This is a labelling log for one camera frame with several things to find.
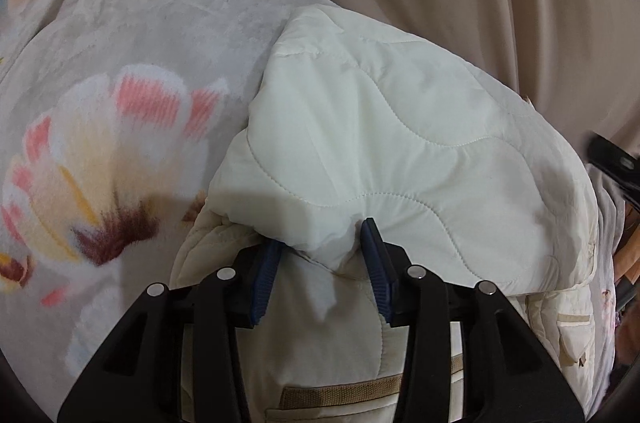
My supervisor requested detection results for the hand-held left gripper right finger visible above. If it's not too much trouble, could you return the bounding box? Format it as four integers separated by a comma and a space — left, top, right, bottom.
361, 218, 584, 423

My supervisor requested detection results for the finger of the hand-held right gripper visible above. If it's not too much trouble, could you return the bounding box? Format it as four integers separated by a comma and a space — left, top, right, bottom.
587, 130, 640, 206

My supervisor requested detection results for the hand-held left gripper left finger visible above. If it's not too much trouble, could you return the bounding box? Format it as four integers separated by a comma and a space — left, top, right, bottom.
57, 240, 284, 423

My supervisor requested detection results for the white quilted jacket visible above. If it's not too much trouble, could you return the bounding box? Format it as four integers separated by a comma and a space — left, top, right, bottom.
170, 3, 614, 423

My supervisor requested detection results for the grey floral plush blanket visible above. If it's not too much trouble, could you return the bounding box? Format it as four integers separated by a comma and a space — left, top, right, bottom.
0, 0, 632, 409

